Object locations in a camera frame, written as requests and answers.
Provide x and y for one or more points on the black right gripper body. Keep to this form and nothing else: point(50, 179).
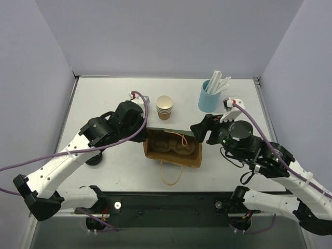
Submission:
point(211, 132)

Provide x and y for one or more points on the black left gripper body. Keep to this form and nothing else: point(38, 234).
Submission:
point(141, 129)

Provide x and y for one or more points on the brown pulp cup carrier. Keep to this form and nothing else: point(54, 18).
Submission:
point(172, 145)

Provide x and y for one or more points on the green and brown paper bag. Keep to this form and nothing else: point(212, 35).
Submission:
point(192, 161)

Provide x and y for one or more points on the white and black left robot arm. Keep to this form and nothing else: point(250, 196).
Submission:
point(40, 189)

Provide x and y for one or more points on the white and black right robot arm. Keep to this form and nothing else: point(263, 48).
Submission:
point(310, 207)

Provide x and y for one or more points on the light blue straw holder cup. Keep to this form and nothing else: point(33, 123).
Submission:
point(208, 103)

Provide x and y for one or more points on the stack of brown paper cups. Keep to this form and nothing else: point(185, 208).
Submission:
point(164, 106)

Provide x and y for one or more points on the stack of black cup lids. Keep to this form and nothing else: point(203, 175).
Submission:
point(94, 160)

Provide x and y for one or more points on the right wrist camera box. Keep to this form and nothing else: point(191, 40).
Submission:
point(231, 112)

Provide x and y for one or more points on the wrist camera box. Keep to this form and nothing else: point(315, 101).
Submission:
point(134, 97)
point(231, 112)

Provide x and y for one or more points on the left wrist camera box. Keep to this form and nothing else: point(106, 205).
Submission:
point(134, 97)

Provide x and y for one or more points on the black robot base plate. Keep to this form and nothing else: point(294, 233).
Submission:
point(169, 209)

